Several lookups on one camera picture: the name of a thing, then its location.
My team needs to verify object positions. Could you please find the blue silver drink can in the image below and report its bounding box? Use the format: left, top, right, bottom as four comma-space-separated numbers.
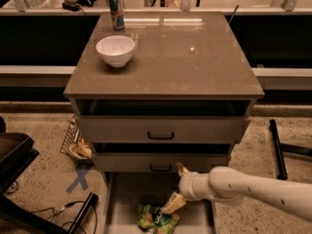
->
108, 0, 125, 31

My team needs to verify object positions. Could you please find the black bar left floor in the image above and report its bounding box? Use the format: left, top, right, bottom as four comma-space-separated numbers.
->
67, 193, 98, 234

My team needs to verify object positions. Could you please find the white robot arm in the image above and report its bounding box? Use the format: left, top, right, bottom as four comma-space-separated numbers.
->
162, 163, 312, 220

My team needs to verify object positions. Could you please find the grey drawer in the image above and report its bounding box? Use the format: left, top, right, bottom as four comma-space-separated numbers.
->
72, 98, 252, 143
93, 143, 232, 173

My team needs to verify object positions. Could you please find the black power adapter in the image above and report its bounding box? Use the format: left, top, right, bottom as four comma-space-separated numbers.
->
62, 1, 80, 12

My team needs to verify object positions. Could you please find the bottom open drawer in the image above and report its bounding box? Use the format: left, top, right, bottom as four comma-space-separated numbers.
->
103, 173, 220, 234

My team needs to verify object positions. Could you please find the top grey drawer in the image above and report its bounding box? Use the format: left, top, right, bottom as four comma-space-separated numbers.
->
72, 98, 252, 143

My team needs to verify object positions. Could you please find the grey drawer cabinet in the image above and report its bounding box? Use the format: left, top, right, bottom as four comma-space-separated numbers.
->
64, 12, 264, 233

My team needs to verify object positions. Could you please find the white ceramic bowl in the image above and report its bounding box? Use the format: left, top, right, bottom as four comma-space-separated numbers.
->
96, 35, 136, 67

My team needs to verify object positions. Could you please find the black cable on floor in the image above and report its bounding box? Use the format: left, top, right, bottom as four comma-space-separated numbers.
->
28, 200, 98, 234

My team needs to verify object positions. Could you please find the middle grey drawer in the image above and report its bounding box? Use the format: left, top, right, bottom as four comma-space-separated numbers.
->
93, 143, 232, 173

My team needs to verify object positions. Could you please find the green rice chip bag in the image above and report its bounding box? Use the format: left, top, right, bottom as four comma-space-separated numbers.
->
136, 204, 180, 234

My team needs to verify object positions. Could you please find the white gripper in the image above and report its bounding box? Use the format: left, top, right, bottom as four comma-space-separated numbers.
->
161, 162, 215, 215

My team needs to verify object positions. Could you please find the black stand leg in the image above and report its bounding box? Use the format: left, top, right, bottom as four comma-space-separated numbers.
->
269, 119, 312, 180

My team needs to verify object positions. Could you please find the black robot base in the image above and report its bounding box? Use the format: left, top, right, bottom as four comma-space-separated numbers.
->
0, 117, 67, 234

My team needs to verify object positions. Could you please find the wire basket with items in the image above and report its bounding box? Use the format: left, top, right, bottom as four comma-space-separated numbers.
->
60, 117, 93, 164

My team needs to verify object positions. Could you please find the blue tape cross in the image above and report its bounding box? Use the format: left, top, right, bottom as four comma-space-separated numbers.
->
65, 164, 94, 193

